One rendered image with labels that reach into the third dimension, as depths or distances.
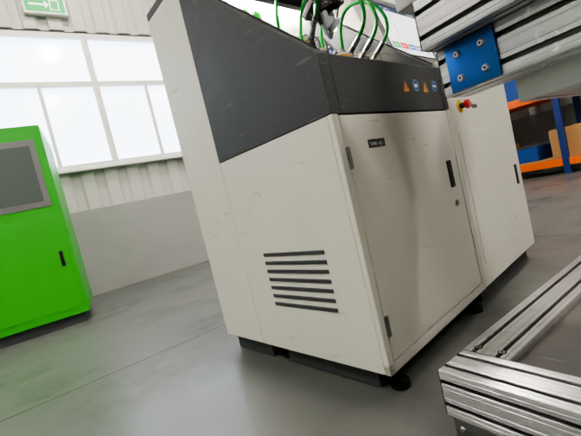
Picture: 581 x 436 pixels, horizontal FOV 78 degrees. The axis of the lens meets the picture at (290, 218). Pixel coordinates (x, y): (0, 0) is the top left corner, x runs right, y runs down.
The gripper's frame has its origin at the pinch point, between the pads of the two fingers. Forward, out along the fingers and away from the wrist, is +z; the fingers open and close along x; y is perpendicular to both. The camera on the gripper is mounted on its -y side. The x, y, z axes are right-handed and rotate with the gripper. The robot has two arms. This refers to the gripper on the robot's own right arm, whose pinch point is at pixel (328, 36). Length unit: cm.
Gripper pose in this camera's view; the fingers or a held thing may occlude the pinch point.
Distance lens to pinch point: 145.5
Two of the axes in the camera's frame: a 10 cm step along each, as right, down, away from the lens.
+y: 6.5, -1.1, -7.5
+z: 2.3, 9.7, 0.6
